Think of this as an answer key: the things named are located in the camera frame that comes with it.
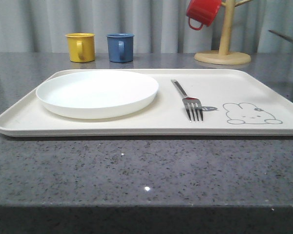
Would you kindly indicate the silver metal fork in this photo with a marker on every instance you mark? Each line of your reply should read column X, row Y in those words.
column 192, row 105

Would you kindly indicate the cream rabbit serving tray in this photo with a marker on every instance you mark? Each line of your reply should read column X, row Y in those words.
column 236, row 104

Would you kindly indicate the yellow enamel mug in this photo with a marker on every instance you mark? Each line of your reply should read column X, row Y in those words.
column 81, row 47

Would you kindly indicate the red enamel mug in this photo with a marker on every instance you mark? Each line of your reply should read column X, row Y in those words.
column 202, row 11

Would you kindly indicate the blue enamel mug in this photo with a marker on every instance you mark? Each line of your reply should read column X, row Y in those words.
column 120, row 47

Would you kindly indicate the white round plate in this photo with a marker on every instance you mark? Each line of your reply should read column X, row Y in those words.
column 97, row 94

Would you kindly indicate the wooden mug tree stand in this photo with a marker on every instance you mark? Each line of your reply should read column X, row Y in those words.
column 223, row 56

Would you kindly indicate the metal chopstick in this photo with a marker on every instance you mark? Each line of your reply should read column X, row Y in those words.
column 287, row 38

